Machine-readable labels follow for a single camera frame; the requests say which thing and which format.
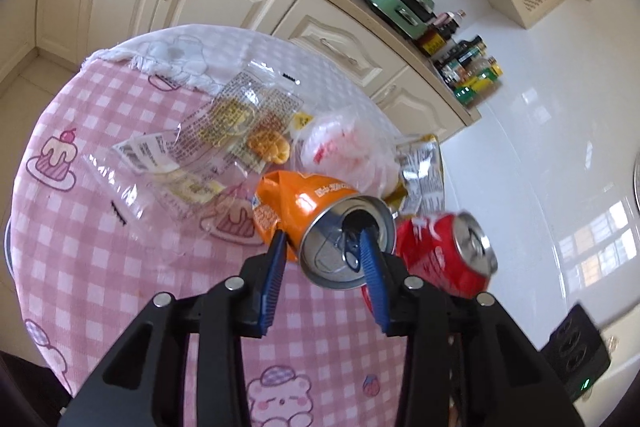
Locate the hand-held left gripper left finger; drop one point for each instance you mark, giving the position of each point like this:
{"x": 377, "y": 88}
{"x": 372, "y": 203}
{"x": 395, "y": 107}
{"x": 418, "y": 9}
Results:
{"x": 272, "y": 277}

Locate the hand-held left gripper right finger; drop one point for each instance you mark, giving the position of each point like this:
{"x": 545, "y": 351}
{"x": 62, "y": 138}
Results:
{"x": 372, "y": 277}

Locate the red soda can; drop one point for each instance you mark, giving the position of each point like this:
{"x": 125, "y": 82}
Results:
{"x": 440, "y": 252}

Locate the crushed orange soda can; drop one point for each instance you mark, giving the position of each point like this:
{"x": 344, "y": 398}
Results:
{"x": 320, "y": 207}

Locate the clear plastic bag with barcode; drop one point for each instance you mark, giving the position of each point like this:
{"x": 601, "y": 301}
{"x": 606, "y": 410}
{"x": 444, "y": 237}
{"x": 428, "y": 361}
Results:
{"x": 240, "y": 107}

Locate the silver foil snack bag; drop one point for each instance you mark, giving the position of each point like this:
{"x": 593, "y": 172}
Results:
{"x": 420, "y": 167}

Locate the pink checkered tablecloth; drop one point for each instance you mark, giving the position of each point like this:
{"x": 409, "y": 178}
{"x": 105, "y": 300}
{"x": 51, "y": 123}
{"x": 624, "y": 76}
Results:
{"x": 100, "y": 257}

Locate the green bottle yellow cap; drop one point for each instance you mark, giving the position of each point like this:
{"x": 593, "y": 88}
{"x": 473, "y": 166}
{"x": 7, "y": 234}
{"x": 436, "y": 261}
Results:
{"x": 475, "y": 87}

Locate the black power strip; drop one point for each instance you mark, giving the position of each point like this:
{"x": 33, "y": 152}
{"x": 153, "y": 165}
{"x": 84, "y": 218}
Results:
{"x": 575, "y": 352}

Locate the tall dark glass bottle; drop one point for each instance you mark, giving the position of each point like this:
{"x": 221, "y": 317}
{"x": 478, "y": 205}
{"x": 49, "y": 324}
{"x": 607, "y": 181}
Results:
{"x": 465, "y": 49}

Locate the green electric cooker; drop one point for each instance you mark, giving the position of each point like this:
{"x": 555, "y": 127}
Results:
{"x": 400, "y": 2}

